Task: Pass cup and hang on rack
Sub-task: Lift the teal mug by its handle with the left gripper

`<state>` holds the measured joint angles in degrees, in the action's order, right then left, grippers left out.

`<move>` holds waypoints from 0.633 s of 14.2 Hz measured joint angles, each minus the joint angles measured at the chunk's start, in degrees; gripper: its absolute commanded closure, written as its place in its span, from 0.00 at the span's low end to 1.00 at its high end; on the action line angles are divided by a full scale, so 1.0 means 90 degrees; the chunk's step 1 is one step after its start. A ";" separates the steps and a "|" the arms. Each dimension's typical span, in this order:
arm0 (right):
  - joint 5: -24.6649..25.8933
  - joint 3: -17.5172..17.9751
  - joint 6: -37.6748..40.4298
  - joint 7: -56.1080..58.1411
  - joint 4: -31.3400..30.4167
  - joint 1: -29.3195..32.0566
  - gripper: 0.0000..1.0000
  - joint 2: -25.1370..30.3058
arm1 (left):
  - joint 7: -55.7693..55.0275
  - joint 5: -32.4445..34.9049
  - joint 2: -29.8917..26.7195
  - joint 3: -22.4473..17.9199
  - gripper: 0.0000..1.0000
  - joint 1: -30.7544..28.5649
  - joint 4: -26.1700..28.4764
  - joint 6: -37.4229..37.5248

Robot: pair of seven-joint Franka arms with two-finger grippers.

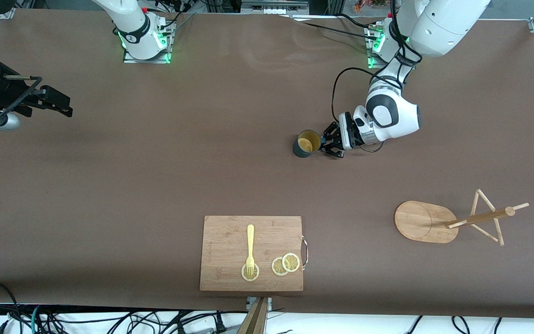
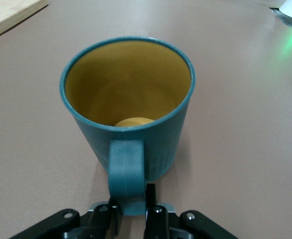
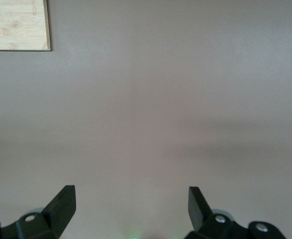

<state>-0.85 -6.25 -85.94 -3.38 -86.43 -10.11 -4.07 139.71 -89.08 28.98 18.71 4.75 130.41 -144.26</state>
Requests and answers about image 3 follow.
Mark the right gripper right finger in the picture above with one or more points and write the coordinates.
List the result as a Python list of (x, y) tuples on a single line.
[(203, 224)]

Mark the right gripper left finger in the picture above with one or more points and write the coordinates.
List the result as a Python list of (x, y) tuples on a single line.
[(56, 219)]

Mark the brown table mat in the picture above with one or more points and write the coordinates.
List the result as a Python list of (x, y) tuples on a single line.
[(145, 112)]

